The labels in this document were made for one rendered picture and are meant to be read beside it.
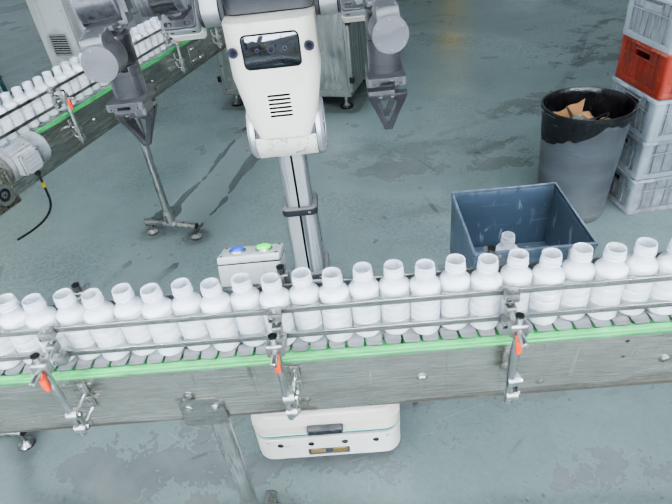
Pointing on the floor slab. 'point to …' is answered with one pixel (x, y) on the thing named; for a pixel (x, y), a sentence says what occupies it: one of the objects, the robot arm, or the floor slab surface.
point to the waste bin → (584, 145)
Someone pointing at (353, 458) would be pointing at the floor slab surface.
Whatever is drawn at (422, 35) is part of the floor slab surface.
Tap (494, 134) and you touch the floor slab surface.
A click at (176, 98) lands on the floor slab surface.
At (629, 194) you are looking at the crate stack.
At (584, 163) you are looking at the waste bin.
